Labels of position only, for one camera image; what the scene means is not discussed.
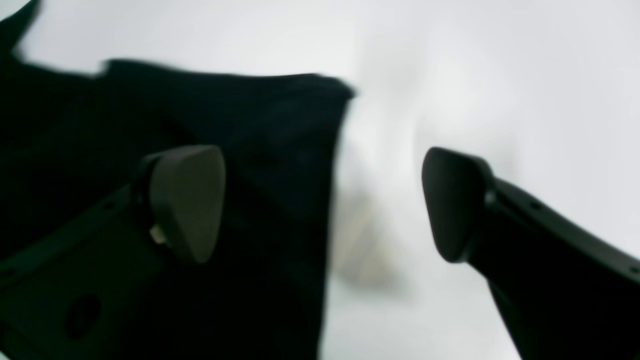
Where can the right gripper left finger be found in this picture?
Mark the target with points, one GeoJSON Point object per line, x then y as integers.
{"type": "Point", "coordinates": [80, 292]}

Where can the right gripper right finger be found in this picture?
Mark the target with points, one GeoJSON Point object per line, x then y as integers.
{"type": "Point", "coordinates": [563, 293]}

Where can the black t-shirt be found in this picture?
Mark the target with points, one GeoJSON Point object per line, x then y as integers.
{"type": "Point", "coordinates": [68, 141]}

